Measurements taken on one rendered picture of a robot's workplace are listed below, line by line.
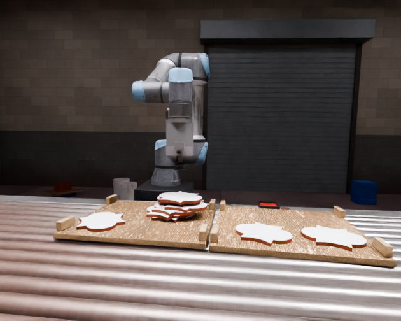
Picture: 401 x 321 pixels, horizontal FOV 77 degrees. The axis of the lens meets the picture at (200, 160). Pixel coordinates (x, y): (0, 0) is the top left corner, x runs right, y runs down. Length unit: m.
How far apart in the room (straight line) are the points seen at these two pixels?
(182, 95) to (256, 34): 4.81
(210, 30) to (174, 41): 0.83
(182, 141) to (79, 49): 5.76
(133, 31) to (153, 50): 0.57
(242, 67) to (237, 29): 0.73
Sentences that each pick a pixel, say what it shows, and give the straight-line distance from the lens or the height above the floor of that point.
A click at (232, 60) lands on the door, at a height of 2.76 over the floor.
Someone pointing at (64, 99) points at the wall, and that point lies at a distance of 6.43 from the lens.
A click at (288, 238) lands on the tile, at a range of 0.69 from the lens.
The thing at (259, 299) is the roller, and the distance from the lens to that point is 0.51.
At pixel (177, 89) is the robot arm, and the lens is 0.80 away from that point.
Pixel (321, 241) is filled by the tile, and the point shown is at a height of 0.95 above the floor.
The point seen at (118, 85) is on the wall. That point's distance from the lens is 5.95.
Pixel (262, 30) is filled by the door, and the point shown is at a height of 3.21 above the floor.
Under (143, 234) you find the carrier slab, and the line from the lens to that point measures 0.72.
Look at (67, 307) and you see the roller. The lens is 0.53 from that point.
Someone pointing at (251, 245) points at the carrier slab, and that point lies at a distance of 0.66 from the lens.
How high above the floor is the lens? 1.20
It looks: 6 degrees down
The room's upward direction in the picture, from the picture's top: 1 degrees clockwise
